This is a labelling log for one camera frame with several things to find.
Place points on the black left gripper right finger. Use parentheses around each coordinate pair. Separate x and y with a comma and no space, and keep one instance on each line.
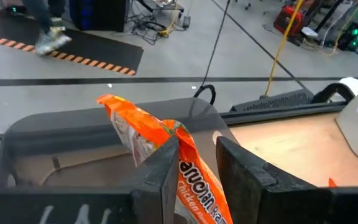
(275,205)

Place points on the person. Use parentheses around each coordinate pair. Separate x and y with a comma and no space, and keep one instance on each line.
(50,40)

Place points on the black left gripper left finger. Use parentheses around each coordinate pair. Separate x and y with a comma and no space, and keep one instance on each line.
(73,208)

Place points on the orange chicken noodle pack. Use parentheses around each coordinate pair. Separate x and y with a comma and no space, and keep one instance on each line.
(148,130)

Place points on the blue-lit computer tower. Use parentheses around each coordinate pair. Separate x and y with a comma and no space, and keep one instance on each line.
(98,14)

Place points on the light grey bin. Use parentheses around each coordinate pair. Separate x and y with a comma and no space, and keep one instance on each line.
(356,133)

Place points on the red tool case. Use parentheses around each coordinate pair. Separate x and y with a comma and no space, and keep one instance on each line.
(287,20)

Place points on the green-lit computer tower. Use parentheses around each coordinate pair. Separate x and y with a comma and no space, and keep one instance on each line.
(353,37)

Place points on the black orange-striped floor mat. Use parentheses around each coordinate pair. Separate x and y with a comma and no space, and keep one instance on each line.
(98,49)

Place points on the dark translucent grey bin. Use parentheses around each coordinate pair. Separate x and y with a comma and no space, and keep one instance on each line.
(57,130)

